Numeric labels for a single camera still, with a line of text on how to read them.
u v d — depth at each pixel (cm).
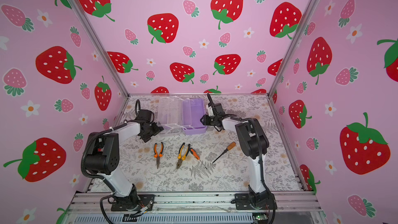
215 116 86
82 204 75
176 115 111
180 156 88
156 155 89
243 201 73
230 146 93
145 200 75
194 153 89
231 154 90
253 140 56
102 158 48
